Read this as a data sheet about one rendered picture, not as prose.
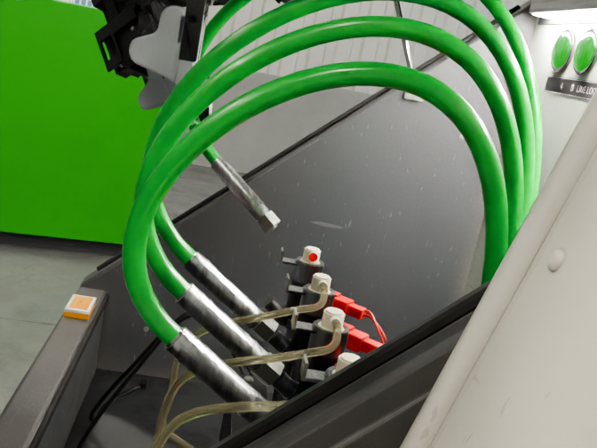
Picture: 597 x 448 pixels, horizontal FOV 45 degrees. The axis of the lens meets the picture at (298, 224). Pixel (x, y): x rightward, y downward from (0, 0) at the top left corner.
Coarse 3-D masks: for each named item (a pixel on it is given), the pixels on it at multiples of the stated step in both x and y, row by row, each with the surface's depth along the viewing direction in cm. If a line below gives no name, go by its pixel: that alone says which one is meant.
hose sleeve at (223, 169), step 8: (216, 160) 78; (224, 160) 78; (216, 168) 78; (224, 168) 77; (232, 168) 78; (224, 176) 78; (232, 176) 77; (240, 176) 78; (232, 184) 77; (240, 184) 77; (240, 192) 77; (248, 192) 77; (240, 200) 78; (248, 200) 77; (256, 200) 77; (248, 208) 78; (256, 208) 77; (264, 208) 77; (256, 216) 77
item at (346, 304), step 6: (336, 294) 68; (336, 300) 67; (342, 300) 67; (348, 300) 67; (336, 306) 67; (342, 306) 67; (348, 306) 67; (354, 306) 67; (360, 306) 67; (348, 312) 67; (354, 312) 66; (360, 312) 66; (360, 318) 66
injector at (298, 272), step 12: (300, 264) 68; (312, 264) 68; (300, 276) 68; (312, 276) 68; (276, 300) 70; (288, 300) 70; (288, 324) 70; (288, 336) 70; (288, 372) 71; (276, 396) 72
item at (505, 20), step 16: (240, 0) 74; (480, 0) 68; (496, 0) 67; (224, 16) 75; (496, 16) 67; (512, 16) 67; (208, 32) 76; (512, 32) 67; (512, 48) 67; (528, 64) 67; (528, 80) 67; (192, 128) 78; (208, 160) 78
